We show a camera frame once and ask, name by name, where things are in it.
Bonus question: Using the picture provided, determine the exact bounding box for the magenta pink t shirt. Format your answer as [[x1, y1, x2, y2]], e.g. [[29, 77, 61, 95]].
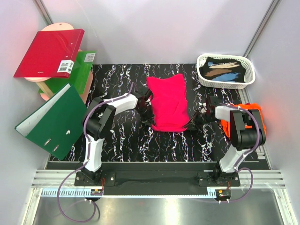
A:
[[147, 74, 190, 133]]

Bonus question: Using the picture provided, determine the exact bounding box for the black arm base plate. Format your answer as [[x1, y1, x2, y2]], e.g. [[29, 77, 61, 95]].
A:
[[75, 170, 240, 187]]

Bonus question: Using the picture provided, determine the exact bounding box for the white plastic basket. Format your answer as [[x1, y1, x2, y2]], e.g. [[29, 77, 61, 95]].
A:
[[196, 53, 255, 90]]

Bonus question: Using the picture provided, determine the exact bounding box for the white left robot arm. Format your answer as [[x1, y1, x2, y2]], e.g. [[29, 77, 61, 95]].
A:
[[81, 89, 154, 186]]

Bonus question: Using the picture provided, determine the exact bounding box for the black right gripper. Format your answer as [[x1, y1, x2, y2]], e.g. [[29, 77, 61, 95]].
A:
[[182, 109, 217, 131]]

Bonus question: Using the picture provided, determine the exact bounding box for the orange folded t shirt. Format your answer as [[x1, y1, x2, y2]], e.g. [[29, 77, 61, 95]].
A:
[[220, 102, 268, 139]]

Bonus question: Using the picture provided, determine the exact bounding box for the dark green ring binder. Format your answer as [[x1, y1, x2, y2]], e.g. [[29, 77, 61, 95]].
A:
[[15, 84, 87, 160]]

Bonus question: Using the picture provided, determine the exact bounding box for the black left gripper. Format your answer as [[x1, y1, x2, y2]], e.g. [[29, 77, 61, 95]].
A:
[[135, 104, 156, 128]]

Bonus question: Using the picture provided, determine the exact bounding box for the light green folder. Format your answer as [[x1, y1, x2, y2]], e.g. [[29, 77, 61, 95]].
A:
[[45, 51, 96, 94]]

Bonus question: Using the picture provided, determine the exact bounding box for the aluminium frame rail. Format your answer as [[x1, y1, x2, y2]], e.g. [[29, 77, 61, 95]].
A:
[[31, 170, 285, 198]]

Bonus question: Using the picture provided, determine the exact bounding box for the pink wooden stool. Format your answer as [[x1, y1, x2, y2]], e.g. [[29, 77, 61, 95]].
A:
[[14, 22, 96, 102]]

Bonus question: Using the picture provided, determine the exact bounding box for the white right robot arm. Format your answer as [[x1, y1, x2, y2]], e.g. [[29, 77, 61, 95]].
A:
[[183, 97, 266, 186]]

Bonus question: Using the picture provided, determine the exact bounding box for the black printed t shirt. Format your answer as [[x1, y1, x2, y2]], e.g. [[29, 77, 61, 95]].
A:
[[200, 57, 246, 83]]

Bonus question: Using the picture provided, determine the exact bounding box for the red ring binder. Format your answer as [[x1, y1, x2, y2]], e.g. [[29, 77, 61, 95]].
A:
[[14, 29, 84, 78]]

